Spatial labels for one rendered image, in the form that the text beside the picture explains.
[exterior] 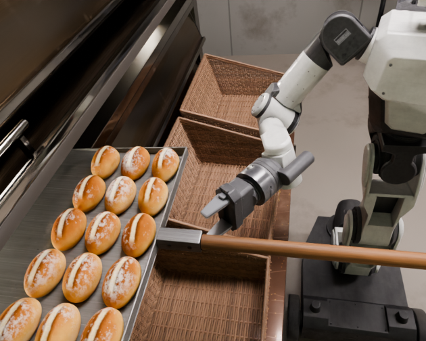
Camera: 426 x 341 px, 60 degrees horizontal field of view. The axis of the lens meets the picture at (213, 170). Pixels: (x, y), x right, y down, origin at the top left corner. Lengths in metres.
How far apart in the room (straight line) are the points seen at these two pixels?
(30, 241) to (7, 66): 0.36
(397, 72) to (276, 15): 2.88
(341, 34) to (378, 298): 1.26
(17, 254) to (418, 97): 0.98
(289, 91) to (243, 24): 2.80
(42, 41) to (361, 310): 1.58
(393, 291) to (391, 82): 1.16
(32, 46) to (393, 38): 0.80
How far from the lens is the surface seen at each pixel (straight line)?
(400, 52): 0.99
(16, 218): 0.62
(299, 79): 1.07
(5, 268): 0.88
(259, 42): 3.93
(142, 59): 1.45
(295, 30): 3.89
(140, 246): 0.75
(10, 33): 0.85
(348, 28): 1.03
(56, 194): 0.97
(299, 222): 2.30
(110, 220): 0.79
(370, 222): 1.43
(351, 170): 2.65
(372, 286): 1.94
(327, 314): 1.78
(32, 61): 0.85
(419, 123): 1.10
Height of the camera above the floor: 1.80
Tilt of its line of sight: 44 degrees down
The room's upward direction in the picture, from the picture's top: 8 degrees counter-clockwise
